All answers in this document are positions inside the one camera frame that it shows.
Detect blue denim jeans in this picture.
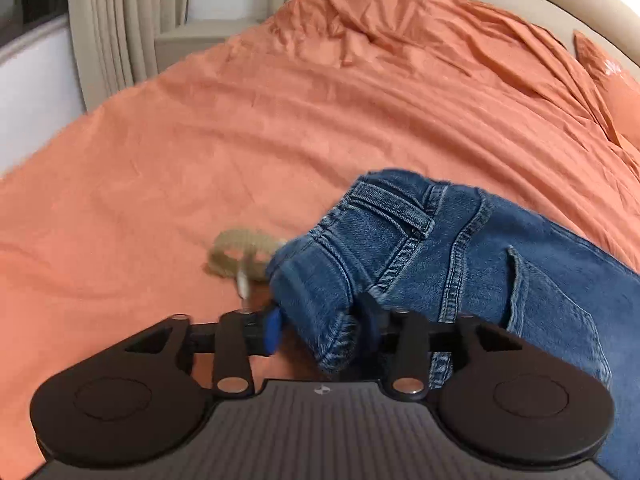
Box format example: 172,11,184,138
267,169,639,479

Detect orange bed sheet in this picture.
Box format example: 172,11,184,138
1,0,639,479

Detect beige bedside table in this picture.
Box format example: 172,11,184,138
154,18,269,74

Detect orange pillow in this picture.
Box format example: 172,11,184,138
574,30,639,150

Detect beige pleated curtain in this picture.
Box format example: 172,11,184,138
67,0,188,110

